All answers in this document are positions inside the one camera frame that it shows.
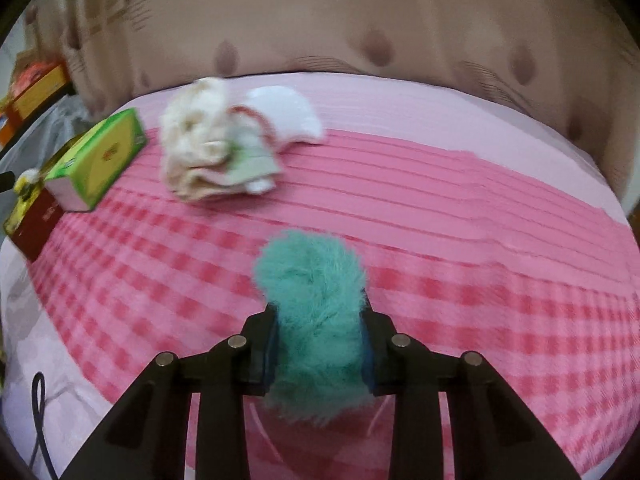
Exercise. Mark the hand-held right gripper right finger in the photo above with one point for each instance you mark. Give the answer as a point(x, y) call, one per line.
point(372, 360)

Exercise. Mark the pink checked bed blanket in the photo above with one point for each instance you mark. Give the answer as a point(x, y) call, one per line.
point(450, 210)

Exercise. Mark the small orange box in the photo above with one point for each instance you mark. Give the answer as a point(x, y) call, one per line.
point(7, 127)

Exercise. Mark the pale green cloth red trim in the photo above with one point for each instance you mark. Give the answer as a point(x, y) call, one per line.
point(255, 165)

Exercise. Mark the white cloth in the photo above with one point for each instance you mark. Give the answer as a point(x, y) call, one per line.
point(287, 110)

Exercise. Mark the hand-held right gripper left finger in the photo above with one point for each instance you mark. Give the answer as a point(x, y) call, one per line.
point(260, 355)

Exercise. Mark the green tissue pack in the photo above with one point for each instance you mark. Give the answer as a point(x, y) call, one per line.
point(95, 160)

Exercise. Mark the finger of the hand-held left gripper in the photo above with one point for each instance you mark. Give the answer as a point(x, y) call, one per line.
point(5, 181)

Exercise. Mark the translucent plastic cover sheet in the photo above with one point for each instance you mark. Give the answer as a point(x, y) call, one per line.
point(45, 130)

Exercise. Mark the teal fluffy sock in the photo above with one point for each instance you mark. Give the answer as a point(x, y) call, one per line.
point(315, 310)

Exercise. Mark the red orange cardboard box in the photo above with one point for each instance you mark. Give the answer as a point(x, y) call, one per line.
point(42, 87)

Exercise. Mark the gold metal tin box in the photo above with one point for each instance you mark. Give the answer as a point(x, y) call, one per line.
point(35, 225)

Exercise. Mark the beige leaf print curtain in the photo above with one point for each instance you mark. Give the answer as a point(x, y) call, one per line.
point(400, 10)

